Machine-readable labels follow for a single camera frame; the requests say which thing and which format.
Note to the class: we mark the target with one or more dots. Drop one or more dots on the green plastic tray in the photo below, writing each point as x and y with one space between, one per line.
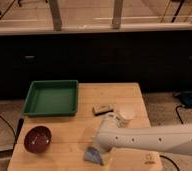
51 98

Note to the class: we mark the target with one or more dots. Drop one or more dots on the dark red bowl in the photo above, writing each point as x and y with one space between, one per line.
38 139

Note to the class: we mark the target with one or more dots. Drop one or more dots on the translucent plastic cup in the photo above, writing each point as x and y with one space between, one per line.
126 115

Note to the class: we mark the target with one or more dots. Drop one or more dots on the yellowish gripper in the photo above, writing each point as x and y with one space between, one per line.
106 157

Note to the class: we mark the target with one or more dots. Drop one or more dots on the blue sponge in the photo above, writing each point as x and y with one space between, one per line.
93 155

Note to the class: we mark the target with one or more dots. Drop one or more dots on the dark blue floor device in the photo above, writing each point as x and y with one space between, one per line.
185 99

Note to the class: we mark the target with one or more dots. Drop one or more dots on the dark block with tan top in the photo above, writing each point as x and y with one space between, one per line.
102 109

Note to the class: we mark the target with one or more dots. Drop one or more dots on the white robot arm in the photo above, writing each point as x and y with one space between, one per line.
111 134

